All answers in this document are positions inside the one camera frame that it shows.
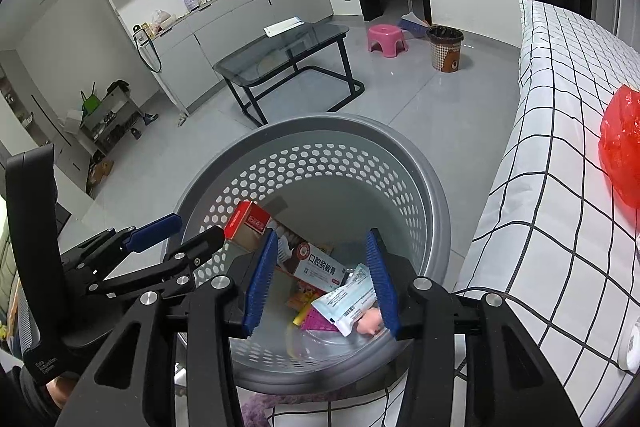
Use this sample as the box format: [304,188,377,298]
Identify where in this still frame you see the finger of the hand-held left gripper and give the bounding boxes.
[86,225,227,303]
[59,213,183,280]

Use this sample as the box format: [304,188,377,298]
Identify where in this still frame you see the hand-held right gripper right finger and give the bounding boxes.
[365,228,583,427]

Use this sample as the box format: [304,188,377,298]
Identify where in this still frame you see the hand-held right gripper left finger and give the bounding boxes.
[55,229,279,427]

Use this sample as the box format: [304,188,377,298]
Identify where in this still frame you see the pink rubber toy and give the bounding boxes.
[357,307,388,338]

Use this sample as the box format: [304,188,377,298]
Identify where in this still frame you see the light blue wipe packet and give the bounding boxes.
[311,263,383,337]

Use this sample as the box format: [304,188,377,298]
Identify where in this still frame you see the pink snack packet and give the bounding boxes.
[287,288,326,313]

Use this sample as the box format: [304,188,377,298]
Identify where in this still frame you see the red and white toothpaste carton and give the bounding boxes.
[223,201,351,293]

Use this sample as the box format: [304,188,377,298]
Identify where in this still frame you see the grey perforated plastic basket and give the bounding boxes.
[172,114,451,395]

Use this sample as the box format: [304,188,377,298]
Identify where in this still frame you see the cardboard box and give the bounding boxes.
[86,159,115,188]

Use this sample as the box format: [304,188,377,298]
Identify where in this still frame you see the shoe rack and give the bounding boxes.
[65,79,146,158]

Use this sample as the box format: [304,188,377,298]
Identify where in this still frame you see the purple fuzzy cloth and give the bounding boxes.
[240,387,346,427]

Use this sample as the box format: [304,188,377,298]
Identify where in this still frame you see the bed with checked sheet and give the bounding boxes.
[272,0,640,427]

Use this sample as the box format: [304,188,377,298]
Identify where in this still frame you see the black glass side table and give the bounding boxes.
[213,23,365,128]

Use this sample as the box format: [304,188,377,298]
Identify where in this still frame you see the white flat box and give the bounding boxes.
[263,18,306,38]

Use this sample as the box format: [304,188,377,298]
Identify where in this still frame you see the patterned waste bin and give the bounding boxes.
[426,25,464,72]

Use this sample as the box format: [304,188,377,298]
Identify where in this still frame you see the pink plastic stool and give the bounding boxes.
[367,24,410,56]

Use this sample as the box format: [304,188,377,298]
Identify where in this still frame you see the white round lid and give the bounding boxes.
[617,314,640,373]

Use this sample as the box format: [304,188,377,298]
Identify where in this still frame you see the red plastic bag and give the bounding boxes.
[598,85,640,210]

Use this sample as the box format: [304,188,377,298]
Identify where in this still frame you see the grey wall cabinet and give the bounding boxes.
[82,0,333,122]

